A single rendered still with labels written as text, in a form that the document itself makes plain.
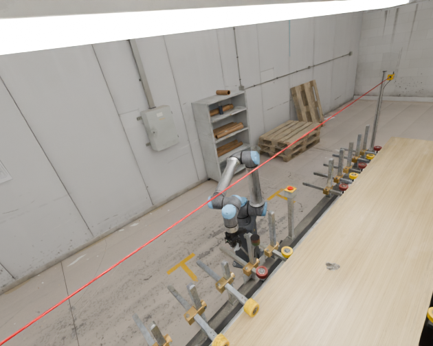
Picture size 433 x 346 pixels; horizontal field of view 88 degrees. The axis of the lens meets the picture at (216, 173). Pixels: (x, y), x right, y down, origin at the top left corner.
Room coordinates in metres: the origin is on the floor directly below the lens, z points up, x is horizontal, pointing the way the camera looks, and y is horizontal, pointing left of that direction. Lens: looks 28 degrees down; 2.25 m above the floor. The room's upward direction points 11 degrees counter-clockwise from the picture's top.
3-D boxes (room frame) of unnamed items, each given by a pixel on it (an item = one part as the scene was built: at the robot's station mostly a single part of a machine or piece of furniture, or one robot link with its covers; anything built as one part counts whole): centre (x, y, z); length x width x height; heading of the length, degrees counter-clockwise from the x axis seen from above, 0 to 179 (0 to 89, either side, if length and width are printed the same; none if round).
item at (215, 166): (4.05, -0.30, 0.78); 0.90 x 0.45 x 1.55; 124
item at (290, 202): (1.43, -0.54, 0.93); 0.05 x 0.05 x 0.45; 38
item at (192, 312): (0.80, 0.28, 0.95); 0.14 x 0.06 x 0.05; 128
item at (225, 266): (0.97, 0.06, 0.87); 0.04 x 0.04 x 0.48; 38
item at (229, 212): (1.14, -0.03, 1.32); 0.10 x 0.09 x 0.12; 156
